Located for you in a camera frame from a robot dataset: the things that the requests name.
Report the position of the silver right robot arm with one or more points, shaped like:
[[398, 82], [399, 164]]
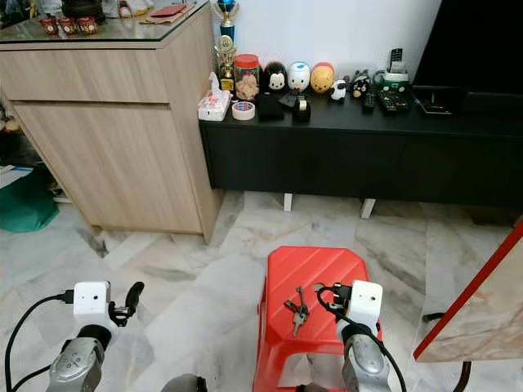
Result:
[[364, 359]]

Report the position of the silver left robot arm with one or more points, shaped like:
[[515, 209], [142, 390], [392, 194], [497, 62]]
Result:
[[78, 363]]

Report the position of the bunch of metal keys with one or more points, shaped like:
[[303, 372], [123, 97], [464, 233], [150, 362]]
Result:
[[298, 310]]

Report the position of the red plastic stool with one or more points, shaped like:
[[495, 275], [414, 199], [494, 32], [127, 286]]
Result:
[[310, 269]]

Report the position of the grey robot leg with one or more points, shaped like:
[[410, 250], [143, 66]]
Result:
[[185, 384]]

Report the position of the red edged marble table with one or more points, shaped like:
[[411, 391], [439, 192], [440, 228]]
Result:
[[474, 302]]

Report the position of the black low tv console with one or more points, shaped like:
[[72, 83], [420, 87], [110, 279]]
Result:
[[359, 155]]

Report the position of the green bag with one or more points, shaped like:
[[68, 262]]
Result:
[[29, 200]]

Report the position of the light wooden cabinet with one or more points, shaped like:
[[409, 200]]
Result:
[[114, 147]]

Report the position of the black tape dispenser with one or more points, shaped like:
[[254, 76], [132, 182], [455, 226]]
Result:
[[301, 109]]

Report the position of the black pouch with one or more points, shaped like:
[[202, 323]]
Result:
[[270, 107]]

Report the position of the slim black remote control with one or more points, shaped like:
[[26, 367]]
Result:
[[368, 100]]

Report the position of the white tape roll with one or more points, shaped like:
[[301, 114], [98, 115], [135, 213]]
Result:
[[243, 110]]

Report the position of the small white cow figurine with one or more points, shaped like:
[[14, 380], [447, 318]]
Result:
[[338, 90]]

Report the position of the wide black remote control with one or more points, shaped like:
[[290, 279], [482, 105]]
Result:
[[393, 100]]

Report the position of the white tissue pack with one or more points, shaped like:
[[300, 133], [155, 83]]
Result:
[[213, 104]]

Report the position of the black and white figurine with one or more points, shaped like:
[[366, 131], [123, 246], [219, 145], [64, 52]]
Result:
[[360, 83]]

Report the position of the yellow round toy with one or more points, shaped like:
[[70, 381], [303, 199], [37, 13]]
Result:
[[322, 77]]

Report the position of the white round toy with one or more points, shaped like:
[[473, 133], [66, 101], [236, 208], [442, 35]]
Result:
[[299, 76]]

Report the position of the black tray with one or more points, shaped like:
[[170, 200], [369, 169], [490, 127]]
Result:
[[437, 102]]

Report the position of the red lidded clear jar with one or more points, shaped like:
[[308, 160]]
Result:
[[246, 80]]

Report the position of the gold trophy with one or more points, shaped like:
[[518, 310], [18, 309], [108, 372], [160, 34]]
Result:
[[225, 64]]

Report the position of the small red cup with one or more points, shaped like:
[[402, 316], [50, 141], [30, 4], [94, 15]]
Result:
[[69, 26], [50, 25], [87, 24]]

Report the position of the black television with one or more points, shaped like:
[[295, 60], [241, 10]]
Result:
[[474, 49]]

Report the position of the red flat packet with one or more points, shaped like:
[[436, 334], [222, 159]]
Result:
[[168, 12]]

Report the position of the black pot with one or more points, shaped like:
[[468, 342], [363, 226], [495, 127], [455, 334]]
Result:
[[82, 6]]

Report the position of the blue globe trophy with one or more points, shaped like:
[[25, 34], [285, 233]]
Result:
[[226, 12]]

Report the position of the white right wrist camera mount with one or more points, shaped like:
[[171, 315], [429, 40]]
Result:
[[366, 302]]

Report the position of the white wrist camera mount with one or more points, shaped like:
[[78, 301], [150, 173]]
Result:
[[366, 302], [90, 302]]

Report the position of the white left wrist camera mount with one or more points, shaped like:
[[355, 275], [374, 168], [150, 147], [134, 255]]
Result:
[[90, 302]]

